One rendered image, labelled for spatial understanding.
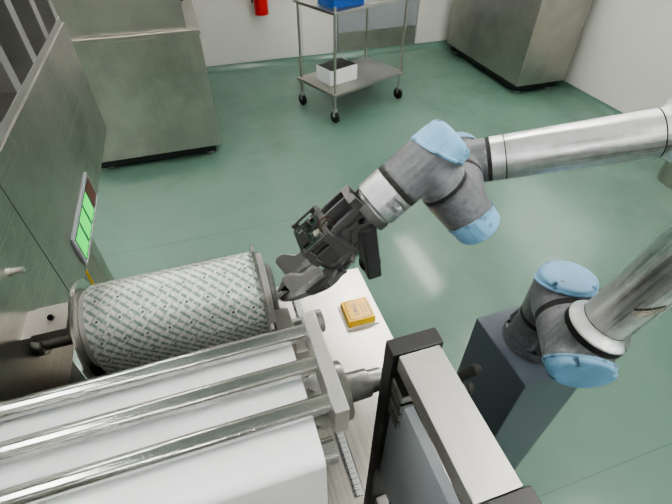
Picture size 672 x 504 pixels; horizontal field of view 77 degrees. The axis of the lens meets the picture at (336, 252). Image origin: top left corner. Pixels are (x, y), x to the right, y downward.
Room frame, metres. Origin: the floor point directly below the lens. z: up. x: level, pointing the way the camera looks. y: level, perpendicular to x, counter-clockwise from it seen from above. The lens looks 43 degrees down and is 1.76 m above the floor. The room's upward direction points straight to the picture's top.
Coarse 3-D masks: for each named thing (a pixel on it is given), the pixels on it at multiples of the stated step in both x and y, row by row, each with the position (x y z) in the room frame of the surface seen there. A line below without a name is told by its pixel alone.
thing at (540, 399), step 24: (504, 312) 0.69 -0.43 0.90; (480, 336) 0.64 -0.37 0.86; (480, 360) 0.61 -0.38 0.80; (504, 360) 0.55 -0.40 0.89; (480, 384) 0.58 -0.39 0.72; (504, 384) 0.52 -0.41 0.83; (528, 384) 0.49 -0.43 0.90; (552, 384) 0.51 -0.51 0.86; (480, 408) 0.55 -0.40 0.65; (504, 408) 0.50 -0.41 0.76; (528, 408) 0.50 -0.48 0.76; (552, 408) 0.53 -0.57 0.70; (504, 432) 0.49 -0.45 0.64; (528, 432) 0.52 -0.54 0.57
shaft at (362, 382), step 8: (376, 368) 0.25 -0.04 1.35; (352, 376) 0.24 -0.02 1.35; (360, 376) 0.24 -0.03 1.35; (368, 376) 0.24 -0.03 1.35; (376, 376) 0.24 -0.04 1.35; (352, 384) 0.23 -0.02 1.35; (360, 384) 0.23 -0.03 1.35; (368, 384) 0.23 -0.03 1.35; (376, 384) 0.23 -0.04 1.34; (352, 392) 0.22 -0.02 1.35; (360, 392) 0.22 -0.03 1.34; (368, 392) 0.23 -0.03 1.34; (360, 400) 0.22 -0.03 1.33
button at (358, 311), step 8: (344, 304) 0.69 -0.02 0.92; (352, 304) 0.69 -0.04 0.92; (360, 304) 0.69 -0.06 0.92; (368, 304) 0.69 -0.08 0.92; (344, 312) 0.67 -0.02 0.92; (352, 312) 0.67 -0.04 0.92; (360, 312) 0.67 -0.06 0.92; (368, 312) 0.67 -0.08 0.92; (352, 320) 0.64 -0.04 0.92; (360, 320) 0.64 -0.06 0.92; (368, 320) 0.65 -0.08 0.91
